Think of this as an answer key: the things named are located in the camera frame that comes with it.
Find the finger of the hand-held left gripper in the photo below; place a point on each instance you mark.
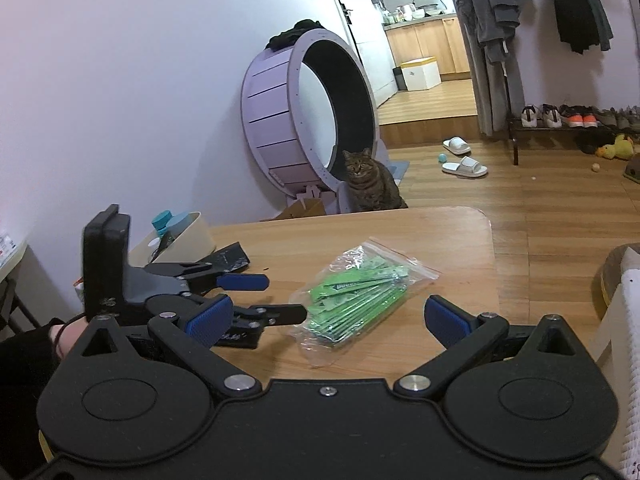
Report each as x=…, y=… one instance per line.
x=280, y=314
x=245, y=281

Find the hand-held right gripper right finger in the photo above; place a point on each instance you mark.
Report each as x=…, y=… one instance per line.
x=447, y=321

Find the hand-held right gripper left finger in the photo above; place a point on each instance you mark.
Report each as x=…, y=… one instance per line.
x=207, y=320

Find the black packet with white print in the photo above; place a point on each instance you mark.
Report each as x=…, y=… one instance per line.
x=237, y=340

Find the cream plastic container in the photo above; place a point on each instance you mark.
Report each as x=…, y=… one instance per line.
x=192, y=240

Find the zip bag of green sachets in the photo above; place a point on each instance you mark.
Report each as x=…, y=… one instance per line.
x=360, y=300

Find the toothpick jar blue lid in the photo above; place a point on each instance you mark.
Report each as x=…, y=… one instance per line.
x=177, y=221

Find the person's left forearm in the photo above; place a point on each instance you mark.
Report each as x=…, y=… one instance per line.
x=25, y=385

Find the person's left hand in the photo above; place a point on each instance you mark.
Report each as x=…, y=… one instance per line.
x=67, y=340

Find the black foil packet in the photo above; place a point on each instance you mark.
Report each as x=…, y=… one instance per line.
x=227, y=257

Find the teal lidded jar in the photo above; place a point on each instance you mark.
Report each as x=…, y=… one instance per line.
x=161, y=221

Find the brown cardboard box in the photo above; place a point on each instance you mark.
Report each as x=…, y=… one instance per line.
x=302, y=209

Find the grey side table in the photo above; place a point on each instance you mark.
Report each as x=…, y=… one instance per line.
x=12, y=275

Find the white slipper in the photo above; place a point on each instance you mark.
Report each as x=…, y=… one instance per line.
x=465, y=167
x=456, y=146

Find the tabby cat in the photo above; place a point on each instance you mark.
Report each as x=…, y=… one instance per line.
x=372, y=185

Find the purple cat exercise wheel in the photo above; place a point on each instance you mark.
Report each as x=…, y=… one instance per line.
x=270, y=120

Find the round cat scratcher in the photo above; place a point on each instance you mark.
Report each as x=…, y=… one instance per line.
x=617, y=270

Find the black shoe rack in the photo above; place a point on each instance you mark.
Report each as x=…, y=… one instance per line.
x=515, y=135

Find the white sneaker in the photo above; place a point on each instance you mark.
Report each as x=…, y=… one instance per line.
x=552, y=116
x=531, y=116

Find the yellow duck plush toy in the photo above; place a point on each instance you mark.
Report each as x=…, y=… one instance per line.
x=616, y=147

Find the slim black bin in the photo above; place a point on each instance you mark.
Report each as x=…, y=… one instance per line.
x=396, y=79

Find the white foam box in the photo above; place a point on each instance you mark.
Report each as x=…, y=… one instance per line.
x=420, y=75

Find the black cloth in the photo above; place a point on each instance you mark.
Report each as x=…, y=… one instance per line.
x=295, y=32

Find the wooden kitchen cabinet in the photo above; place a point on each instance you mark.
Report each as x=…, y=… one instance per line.
x=425, y=45

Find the grey hanging clothes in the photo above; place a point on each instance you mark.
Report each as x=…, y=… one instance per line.
x=492, y=15

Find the dark hanging clothes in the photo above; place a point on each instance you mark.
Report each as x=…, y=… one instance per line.
x=575, y=5

